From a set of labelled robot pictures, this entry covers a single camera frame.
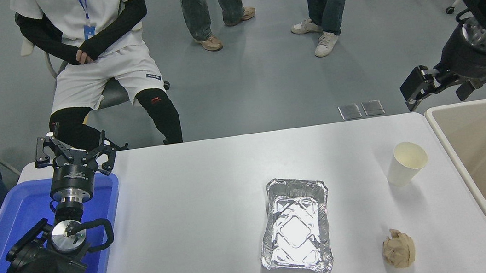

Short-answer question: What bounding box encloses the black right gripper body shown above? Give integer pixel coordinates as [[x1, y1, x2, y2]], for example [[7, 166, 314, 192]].
[[435, 22, 486, 85]]

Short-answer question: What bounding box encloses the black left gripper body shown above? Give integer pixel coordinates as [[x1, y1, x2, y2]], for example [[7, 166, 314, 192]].
[[47, 157, 98, 195]]

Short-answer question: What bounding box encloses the white paper cup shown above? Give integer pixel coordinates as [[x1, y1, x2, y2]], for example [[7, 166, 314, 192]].
[[382, 139, 432, 189]]

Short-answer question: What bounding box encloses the person's hand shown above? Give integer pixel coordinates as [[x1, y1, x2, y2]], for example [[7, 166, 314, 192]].
[[75, 47, 95, 66]]

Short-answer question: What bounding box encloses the metal floor plate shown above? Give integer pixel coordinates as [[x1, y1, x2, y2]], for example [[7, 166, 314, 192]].
[[338, 103, 363, 121], [361, 99, 386, 117]]

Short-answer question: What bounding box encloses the grey seat chair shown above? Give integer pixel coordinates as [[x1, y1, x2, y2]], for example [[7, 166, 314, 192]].
[[15, 0, 172, 119]]

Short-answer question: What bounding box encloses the crumpled tan paper ball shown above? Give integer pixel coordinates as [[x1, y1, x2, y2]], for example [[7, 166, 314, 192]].
[[379, 226, 418, 271]]

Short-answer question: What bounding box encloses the silver foil tray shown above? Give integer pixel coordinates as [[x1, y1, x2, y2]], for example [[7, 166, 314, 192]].
[[251, 172, 339, 273]]

